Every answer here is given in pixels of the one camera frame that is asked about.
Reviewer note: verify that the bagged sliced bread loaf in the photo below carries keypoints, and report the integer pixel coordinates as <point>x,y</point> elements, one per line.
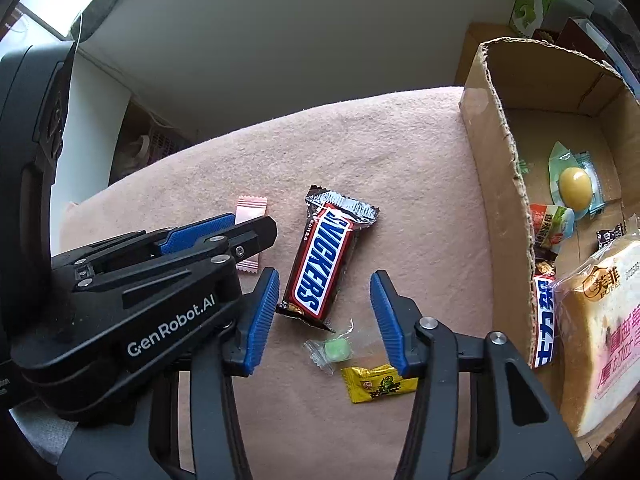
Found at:
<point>598,314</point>

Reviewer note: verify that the Snickers bar chinese label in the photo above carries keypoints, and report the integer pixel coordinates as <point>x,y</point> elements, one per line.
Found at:
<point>543,281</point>

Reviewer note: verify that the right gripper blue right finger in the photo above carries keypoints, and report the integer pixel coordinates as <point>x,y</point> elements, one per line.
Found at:
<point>397,317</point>

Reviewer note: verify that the Snickers bar english label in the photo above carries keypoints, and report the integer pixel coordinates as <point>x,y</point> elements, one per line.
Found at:
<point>332,227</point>

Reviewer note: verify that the black patterned candy wrapper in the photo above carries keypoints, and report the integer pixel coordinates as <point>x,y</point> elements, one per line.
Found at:
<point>607,236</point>

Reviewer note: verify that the clear green candy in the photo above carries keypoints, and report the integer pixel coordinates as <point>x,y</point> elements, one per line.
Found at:
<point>327,354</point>

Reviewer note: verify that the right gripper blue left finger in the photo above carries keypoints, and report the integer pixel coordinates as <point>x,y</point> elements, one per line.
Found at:
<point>242,351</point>

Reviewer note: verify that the yellow candy wrapper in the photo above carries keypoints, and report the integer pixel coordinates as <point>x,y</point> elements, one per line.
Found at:
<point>365,385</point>

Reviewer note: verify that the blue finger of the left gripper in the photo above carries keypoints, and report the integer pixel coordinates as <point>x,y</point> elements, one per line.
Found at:
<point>240,242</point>
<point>182,238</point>

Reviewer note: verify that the brown cardboard box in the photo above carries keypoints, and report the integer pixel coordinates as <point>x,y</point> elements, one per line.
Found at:
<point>519,98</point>

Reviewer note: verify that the dark red shoe box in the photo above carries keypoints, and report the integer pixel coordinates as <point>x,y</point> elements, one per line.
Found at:
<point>601,42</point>

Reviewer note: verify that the red orange jelly cup snack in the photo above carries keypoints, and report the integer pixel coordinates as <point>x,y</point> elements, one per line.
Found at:
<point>553,225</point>

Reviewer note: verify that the green jelly cup snack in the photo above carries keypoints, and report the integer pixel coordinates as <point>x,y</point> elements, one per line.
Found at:
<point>574,182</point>

